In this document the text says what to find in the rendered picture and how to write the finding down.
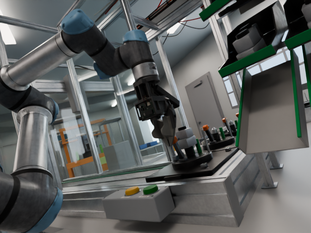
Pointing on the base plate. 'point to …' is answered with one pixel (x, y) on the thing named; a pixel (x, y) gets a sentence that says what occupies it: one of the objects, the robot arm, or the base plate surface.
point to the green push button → (150, 189)
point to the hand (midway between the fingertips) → (170, 141)
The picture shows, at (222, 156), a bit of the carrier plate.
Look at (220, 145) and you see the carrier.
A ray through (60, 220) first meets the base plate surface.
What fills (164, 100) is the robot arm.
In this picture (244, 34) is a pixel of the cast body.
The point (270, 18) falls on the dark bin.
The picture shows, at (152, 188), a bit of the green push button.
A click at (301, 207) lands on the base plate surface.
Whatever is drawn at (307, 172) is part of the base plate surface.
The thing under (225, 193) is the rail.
